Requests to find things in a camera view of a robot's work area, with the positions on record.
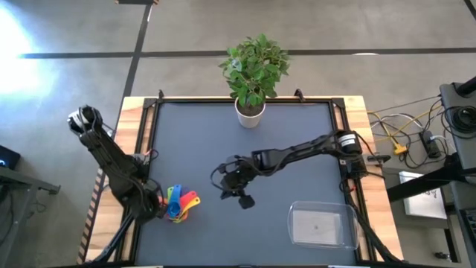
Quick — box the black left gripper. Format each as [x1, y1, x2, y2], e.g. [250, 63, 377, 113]
[135, 178, 169, 226]

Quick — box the black device with blue light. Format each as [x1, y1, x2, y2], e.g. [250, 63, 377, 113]
[0, 144, 22, 170]

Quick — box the black stand beam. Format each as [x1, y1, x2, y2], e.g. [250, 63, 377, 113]
[385, 163, 460, 204]

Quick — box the green leafy plant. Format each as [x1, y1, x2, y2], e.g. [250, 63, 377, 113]
[218, 33, 291, 109]

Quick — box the yellow measuring cup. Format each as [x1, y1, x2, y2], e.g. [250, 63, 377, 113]
[173, 196, 202, 224]

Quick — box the grey metal stand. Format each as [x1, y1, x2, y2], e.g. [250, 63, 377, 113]
[0, 166, 61, 195]

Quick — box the black power strip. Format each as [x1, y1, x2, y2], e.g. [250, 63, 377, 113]
[419, 130, 443, 159]

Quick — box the white board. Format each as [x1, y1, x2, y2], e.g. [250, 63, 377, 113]
[398, 170, 448, 220]

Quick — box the red measuring cup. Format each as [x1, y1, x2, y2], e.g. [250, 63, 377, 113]
[179, 190, 199, 210]

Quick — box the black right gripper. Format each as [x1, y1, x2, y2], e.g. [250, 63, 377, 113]
[217, 154, 261, 211]

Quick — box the clear plastic basket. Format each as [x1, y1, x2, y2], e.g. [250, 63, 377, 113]
[286, 200, 360, 250]

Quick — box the black frame leg strut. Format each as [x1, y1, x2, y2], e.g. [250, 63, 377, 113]
[94, 214, 138, 264]
[347, 200, 401, 264]

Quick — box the grey table mat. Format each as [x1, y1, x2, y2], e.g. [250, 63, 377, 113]
[134, 102, 358, 266]

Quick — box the white plant pot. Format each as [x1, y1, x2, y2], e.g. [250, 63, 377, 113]
[234, 97, 267, 130]

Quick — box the grey equipment cart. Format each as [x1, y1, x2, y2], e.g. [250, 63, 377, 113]
[438, 76, 476, 170]

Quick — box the coiled black cable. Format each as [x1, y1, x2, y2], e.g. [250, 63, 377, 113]
[441, 105, 476, 139]

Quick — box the blue measuring cup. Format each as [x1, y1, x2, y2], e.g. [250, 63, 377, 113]
[166, 184, 183, 220]

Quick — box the striped hazard tape strip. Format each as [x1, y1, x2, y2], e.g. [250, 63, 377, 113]
[76, 167, 107, 264]

